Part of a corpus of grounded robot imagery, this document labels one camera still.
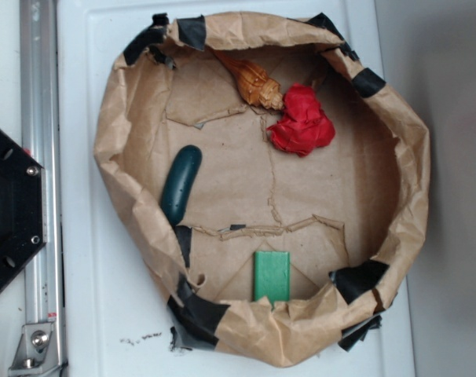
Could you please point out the brown spiral sea shell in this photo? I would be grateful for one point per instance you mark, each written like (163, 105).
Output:
(253, 82)

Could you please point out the dark green toy cucumber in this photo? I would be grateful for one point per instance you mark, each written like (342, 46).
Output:
(179, 182)

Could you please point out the green rectangular block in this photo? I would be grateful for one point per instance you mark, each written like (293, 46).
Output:
(272, 276)

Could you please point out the crumpled red paper ball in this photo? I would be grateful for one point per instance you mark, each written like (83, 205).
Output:
(304, 125)

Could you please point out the brown paper bag bin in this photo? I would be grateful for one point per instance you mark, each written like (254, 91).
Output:
(352, 215)

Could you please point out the aluminium extrusion rail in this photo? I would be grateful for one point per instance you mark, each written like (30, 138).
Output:
(43, 275)

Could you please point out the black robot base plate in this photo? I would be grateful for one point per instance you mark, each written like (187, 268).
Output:
(22, 218)

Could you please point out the metal corner bracket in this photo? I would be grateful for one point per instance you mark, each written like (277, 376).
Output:
(37, 352)

